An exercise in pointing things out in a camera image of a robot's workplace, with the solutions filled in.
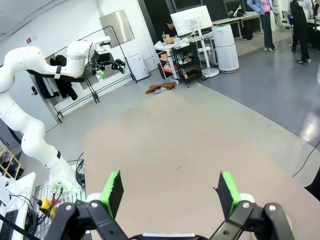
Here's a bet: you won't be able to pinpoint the person in blue pink jacket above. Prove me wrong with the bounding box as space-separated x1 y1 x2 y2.
246 0 277 53

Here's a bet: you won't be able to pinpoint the wooden shelf unit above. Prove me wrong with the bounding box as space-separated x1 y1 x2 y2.
0 139 25 181

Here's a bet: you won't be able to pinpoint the black clothes rack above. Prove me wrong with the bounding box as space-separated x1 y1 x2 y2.
46 24 138 124

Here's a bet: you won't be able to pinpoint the black keyboard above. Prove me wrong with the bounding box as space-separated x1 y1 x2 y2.
0 209 20 240

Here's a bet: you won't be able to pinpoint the person in black apron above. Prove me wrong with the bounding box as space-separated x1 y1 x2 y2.
288 0 312 64

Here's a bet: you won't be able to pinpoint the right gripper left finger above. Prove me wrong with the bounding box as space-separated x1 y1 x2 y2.
51 169 131 240

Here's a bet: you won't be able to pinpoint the light background desk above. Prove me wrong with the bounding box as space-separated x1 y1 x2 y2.
212 11 263 41

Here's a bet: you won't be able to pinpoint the white cylindrical air purifier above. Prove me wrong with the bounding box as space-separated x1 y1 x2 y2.
211 24 240 74

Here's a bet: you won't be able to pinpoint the brown object on floor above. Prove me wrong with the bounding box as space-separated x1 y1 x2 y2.
145 81 178 95

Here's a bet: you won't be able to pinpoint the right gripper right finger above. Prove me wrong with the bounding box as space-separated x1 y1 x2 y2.
208 170 296 240

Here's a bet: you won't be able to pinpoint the grey metal wall panel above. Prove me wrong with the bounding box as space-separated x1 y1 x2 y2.
99 9 136 49

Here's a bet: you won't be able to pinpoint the white operator table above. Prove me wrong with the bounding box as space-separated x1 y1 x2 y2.
0 171 38 240

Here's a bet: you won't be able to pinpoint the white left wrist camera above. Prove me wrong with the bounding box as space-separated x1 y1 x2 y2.
93 36 112 52

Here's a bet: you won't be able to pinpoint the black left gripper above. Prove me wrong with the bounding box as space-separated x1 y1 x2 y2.
91 48 127 80

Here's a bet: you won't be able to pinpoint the cluttered white desk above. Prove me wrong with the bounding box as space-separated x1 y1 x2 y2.
152 36 191 81

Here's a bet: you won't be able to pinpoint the white floor cabinet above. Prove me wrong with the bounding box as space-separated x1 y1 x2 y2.
126 53 150 81

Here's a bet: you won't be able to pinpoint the white display on stand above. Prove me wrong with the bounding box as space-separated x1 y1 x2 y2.
169 4 220 79

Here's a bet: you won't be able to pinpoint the dark hanging clothes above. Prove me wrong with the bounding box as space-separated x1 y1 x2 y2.
33 54 78 101

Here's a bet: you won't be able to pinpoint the yellow emergency stop button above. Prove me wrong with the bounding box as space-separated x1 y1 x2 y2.
39 196 56 216

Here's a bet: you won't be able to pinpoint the thin black floor cable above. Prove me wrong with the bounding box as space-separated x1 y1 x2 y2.
291 139 320 178

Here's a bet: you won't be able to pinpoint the black cable bundle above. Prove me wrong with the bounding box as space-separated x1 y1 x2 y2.
74 151 87 194

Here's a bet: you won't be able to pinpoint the black utility cart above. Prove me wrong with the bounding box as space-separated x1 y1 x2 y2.
172 41 207 88

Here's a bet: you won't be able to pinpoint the seated person in black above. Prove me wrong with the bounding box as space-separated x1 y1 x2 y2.
162 21 180 41

